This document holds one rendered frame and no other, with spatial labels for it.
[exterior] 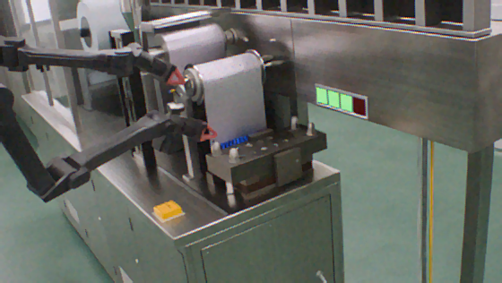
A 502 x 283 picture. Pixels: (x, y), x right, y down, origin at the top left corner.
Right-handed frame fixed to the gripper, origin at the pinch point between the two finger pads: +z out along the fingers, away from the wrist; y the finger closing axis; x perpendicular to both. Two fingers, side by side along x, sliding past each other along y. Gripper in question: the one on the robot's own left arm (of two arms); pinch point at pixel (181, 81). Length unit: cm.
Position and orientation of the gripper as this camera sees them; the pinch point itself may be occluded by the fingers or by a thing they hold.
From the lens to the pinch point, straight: 185.9
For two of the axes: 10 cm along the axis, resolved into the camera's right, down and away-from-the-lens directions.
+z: 6.8, 3.6, 6.4
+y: 5.7, 3.0, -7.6
